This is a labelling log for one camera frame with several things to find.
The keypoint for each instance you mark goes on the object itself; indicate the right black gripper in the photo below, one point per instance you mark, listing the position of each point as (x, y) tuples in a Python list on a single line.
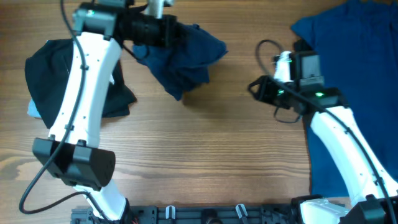
[(263, 81)]

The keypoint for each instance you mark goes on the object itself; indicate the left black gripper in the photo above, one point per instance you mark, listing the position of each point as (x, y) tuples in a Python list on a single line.
[(165, 23)]

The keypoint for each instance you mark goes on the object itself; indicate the navy blue shorts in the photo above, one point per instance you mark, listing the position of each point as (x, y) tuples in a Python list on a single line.
[(183, 66)]

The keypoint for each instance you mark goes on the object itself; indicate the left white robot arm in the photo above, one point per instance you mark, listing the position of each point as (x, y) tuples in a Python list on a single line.
[(71, 152)]

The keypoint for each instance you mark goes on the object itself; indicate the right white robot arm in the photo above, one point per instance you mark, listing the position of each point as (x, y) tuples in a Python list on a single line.
[(297, 84)]

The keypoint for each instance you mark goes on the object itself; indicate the black folded clothes pile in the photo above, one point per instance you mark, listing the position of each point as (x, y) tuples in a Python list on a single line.
[(46, 75)]

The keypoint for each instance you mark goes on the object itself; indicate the black garment under shirt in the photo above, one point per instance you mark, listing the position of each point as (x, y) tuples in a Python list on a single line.
[(301, 46)]

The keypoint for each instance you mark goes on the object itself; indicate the blue polo shirt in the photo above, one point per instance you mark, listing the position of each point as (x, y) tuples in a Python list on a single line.
[(357, 45)]

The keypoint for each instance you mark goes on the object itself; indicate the light blue cloth corner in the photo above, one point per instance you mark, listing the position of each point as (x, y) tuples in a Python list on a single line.
[(32, 110)]

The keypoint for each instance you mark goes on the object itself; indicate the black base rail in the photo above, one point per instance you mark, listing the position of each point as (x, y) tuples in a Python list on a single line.
[(263, 214)]

